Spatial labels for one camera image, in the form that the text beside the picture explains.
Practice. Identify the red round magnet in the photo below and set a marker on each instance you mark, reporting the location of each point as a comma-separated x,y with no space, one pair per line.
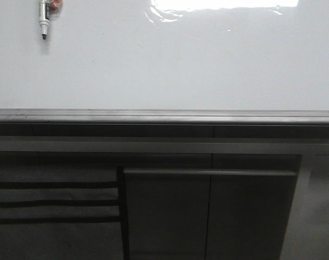
56,5

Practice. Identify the white whiteboard marker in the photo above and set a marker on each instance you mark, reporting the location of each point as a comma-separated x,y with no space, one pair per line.
44,17

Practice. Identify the white whiteboard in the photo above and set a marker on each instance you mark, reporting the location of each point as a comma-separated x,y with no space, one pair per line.
166,62

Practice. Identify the grey cabinet with doors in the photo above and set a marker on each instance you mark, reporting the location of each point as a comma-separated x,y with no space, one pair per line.
235,208

